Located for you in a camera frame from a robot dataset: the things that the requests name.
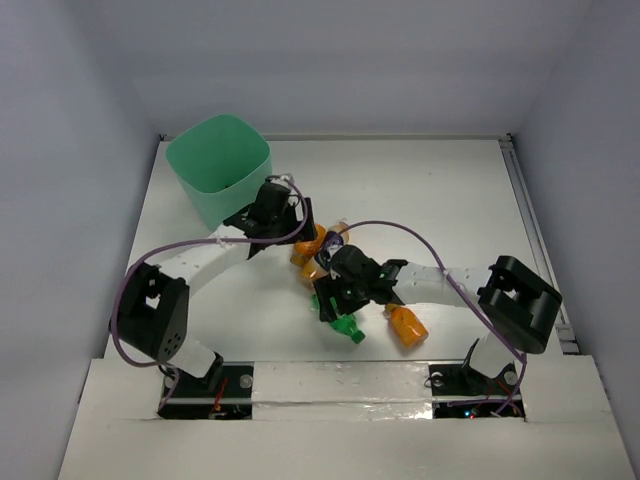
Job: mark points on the small orange juice bottle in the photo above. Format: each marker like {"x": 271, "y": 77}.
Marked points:
{"x": 409, "y": 330}

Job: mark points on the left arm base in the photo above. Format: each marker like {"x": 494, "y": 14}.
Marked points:
{"x": 229, "y": 399}

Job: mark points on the short orange bottle yellow cap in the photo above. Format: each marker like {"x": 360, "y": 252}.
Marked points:
{"x": 303, "y": 251}

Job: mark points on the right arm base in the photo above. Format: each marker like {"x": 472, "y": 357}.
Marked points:
{"x": 460, "y": 393}

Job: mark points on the green plastic bin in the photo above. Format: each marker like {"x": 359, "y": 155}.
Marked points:
{"x": 220, "y": 163}

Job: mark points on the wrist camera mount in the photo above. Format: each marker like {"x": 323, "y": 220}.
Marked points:
{"x": 283, "y": 179}
{"x": 329, "y": 253}

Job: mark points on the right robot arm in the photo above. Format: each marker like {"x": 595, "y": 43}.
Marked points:
{"x": 518, "y": 307}

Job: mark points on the blue label yellow bottle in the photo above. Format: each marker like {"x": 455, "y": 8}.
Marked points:
{"x": 315, "y": 269}

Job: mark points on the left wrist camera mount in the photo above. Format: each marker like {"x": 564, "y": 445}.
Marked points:
{"x": 283, "y": 179}

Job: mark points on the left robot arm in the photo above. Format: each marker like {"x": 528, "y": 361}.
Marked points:
{"x": 149, "y": 321}

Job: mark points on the green plastic bottle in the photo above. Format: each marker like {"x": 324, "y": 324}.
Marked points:
{"x": 344, "y": 324}

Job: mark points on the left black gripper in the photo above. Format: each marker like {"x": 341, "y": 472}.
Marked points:
{"x": 298, "y": 220}

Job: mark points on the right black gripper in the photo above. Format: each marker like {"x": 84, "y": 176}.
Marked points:
{"x": 325, "y": 288}

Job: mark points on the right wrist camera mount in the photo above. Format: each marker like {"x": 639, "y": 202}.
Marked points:
{"x": 329, "y": 253}

